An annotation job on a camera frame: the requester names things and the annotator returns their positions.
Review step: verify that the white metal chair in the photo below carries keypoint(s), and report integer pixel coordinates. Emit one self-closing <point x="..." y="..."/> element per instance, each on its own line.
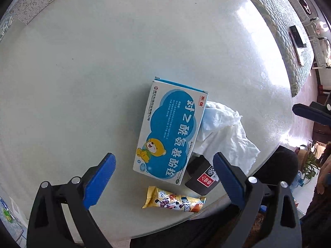
<point x="322" y="50"/>
<point x="302" y="2"/>

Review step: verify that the black remote on table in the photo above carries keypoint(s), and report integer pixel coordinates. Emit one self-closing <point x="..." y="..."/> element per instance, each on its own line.
<point x="296" y="35"/>

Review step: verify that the yellow snack wrapper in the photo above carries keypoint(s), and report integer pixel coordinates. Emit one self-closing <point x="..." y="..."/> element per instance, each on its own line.
<point x="173" y="201"/>

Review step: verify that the blue white medicine box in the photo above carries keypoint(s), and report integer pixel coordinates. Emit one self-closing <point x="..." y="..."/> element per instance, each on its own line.
<point x="168" y="134"/>

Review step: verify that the white coffee table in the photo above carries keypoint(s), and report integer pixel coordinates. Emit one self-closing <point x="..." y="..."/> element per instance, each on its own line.
<point x="77" y="82"/>

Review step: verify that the brown fuzzy cloth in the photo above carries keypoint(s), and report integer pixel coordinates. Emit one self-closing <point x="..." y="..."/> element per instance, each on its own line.
<point x="323" y="180"/>

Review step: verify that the clear water bottle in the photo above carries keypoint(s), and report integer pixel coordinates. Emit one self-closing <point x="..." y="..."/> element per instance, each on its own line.
<point x="297" y="179"/>

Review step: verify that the person's black trousers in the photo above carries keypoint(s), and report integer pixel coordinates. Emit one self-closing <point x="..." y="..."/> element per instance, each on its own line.
<point x="279" y="165"/>

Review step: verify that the brown smartphone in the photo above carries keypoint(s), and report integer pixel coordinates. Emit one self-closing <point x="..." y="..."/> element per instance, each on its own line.
<point x="298" y="56"/>

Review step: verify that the black box with red label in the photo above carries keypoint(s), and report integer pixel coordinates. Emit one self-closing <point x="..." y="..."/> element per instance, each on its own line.
<point x="199" y="178"/>

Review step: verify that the green blue packet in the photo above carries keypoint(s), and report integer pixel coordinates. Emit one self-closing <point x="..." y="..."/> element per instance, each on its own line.
<point x="5" y="211"/>

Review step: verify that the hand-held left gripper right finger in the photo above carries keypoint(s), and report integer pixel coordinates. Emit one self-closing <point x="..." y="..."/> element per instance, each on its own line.
<point x="227" y="178"/>

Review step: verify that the white tissue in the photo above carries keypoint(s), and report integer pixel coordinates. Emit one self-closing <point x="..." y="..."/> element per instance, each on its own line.
<point x="227" y="134"/>

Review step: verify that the potted plant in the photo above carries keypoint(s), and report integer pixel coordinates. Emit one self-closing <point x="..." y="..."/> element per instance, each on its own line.
<point x="307" y="157"/>

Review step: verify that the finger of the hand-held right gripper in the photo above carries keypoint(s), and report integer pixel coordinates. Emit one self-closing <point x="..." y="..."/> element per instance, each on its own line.
<point x="310" y="113"/>

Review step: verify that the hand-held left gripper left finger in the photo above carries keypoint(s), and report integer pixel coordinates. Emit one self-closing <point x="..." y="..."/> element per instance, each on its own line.
<point x="99" y="180"/>

